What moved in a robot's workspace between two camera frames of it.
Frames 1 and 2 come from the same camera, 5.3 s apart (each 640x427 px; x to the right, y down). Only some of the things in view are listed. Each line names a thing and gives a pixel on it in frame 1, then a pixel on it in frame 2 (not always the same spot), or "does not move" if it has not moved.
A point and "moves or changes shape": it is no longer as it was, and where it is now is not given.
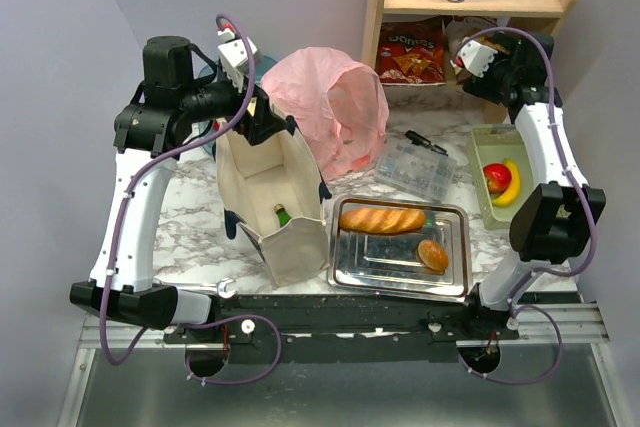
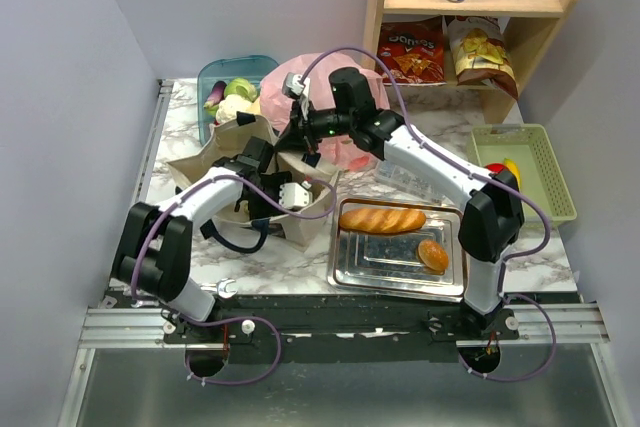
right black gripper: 481,86 to 299,134
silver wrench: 218,287 does not move
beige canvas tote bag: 274,202 moves or changes shape
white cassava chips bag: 460,28 does not move
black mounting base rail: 325,328 does not move
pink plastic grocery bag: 340,106 does not move
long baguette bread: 375,220 does not move
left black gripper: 264,121 to 260,214
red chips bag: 412,52 does not move
